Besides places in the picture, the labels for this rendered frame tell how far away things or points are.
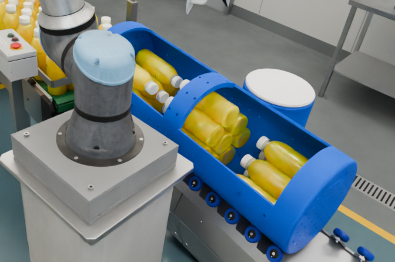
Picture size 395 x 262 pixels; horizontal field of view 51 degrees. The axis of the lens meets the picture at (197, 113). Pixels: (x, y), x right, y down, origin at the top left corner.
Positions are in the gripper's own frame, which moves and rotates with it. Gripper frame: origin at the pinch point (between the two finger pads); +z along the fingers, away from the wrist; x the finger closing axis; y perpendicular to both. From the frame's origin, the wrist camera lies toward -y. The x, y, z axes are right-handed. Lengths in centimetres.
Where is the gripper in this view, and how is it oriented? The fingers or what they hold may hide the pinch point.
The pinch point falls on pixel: (206, 9)
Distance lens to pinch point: 115.2
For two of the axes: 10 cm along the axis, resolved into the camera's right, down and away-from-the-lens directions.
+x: 7.4, -2.9, 6.1
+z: -1.4, 8.1, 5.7
